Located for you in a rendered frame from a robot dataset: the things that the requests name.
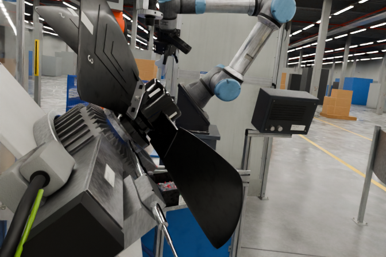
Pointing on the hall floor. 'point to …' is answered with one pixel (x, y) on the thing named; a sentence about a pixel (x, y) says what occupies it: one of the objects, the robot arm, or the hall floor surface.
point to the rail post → (239, 227)
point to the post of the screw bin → (158, 242)
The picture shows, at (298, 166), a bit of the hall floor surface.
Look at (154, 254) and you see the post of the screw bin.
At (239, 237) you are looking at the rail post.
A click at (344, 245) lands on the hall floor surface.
